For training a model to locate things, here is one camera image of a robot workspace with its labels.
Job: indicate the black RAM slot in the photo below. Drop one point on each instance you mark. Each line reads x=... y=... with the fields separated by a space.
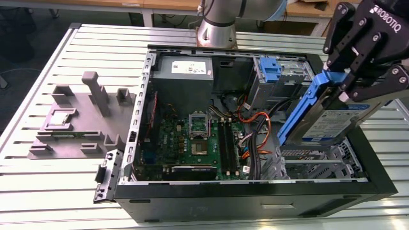
x=232 y=146
x=224 y=146

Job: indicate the black graphics card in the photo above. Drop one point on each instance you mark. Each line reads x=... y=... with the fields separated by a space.
x=192 y=173

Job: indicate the green RAM stick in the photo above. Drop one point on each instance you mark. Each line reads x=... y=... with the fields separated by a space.
x=67 y=136

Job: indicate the blue drive latch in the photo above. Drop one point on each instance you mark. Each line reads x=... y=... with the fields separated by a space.
x=270 y=69

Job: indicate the grey card retainer bracket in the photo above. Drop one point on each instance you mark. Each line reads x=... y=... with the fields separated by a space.
x=110 y=172

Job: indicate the CPU socket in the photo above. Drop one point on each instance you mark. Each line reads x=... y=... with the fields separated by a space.
x=200 y=148

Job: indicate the grey parts rack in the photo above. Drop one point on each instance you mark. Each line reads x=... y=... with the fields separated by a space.
x=90 y=134

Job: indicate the metal optical drive cage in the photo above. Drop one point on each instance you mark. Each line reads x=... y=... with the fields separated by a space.
x=288 y=83

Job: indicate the hard disk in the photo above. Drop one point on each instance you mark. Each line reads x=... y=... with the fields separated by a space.
x=332 y=124

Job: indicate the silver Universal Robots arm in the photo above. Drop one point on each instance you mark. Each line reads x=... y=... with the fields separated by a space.
x=218 y=31

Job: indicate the silver CPU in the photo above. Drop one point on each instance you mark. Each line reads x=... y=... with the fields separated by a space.
x=60 y=119

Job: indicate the green motherboard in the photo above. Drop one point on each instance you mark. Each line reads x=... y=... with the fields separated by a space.
x=170 y=143

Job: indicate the black PC case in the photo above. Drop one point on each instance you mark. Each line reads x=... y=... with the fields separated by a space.
x=224 y=201

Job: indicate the grey power supply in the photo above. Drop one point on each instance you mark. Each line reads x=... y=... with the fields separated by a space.
x=182 y=93

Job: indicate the small wooden desk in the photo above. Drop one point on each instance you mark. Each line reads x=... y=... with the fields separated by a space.
x=307 y=12

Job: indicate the metal disk bay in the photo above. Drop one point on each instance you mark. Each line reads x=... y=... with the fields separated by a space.
x=307 y=163

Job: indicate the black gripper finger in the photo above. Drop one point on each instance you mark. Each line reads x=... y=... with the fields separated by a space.
x=383 y=86
x=339 y=28

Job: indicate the long wooden desk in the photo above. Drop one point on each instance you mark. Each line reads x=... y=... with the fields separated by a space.
x=96 y=6

